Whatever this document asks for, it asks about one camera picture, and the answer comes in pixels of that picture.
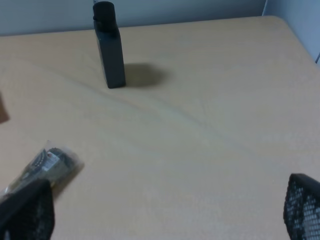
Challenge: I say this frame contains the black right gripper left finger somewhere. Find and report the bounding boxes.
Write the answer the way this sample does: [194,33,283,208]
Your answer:
[0,179,55,240]

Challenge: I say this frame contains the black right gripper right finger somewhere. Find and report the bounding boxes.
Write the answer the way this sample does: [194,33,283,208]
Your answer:
[283,173,320,240]

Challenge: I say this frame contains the orange toy waffle wedge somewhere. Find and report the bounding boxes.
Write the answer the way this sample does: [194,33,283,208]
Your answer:
[0,93,10,124]

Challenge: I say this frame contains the black flat bottle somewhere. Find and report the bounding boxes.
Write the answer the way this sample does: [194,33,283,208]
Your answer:
[92,1,126,89]

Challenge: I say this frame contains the cable in clear plastic bag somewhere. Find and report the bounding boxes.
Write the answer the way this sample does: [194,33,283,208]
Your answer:
[0,140,85,201]

